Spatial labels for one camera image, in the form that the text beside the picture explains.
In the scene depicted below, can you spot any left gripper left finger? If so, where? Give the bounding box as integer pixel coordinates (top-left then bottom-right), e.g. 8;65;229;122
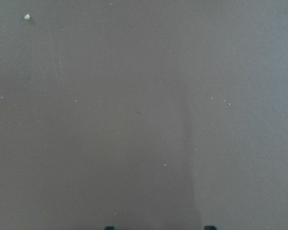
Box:
104;226;116;230

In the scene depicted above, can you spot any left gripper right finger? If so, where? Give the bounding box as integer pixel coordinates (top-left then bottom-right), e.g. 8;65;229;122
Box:
204;225;216;230

